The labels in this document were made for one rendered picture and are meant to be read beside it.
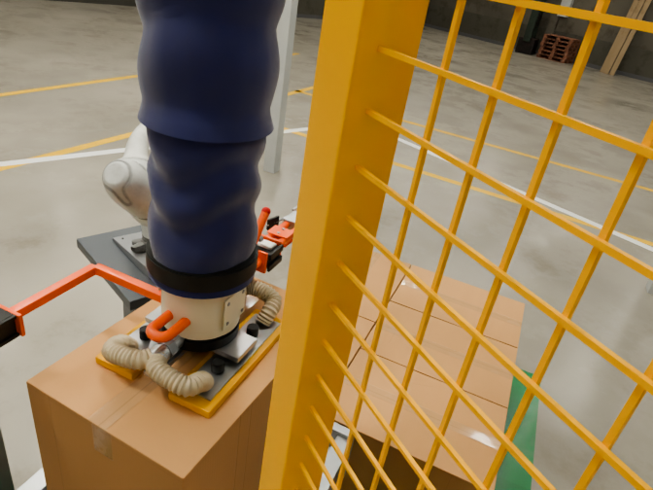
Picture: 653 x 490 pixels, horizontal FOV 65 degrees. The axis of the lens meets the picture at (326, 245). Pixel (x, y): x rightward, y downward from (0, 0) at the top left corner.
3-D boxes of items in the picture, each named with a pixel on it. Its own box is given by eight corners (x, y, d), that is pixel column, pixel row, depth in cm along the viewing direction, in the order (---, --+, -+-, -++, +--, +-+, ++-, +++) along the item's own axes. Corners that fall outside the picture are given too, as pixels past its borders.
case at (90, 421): (181, 599, 108) (183, 478, 88) (49, 504, 121) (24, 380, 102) (314, 414, 156) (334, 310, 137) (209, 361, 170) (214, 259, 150)
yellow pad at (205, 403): (208, 420, 100) (209, 402, 98) (167, 400, 103) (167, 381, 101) (289, 328, 128) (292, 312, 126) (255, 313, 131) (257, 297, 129)
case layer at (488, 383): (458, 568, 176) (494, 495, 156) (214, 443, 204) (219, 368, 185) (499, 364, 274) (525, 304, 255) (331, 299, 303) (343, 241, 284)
